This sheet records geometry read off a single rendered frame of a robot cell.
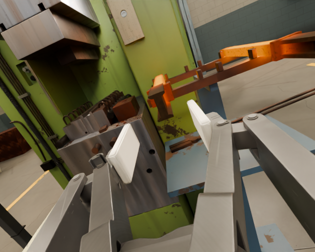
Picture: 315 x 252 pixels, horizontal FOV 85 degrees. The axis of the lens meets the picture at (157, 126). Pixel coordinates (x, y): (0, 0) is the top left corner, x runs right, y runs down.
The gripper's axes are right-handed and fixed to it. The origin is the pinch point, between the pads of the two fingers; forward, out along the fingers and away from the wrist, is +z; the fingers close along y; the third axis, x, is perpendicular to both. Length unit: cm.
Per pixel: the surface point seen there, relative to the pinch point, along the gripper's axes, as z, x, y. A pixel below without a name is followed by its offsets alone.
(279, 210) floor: 63, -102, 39
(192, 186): 20.9, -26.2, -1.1
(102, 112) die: 51, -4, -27
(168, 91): 17.6, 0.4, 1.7
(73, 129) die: 51, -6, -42
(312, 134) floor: 123, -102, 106
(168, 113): 10.4, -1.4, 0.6
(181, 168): 29.4, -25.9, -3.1
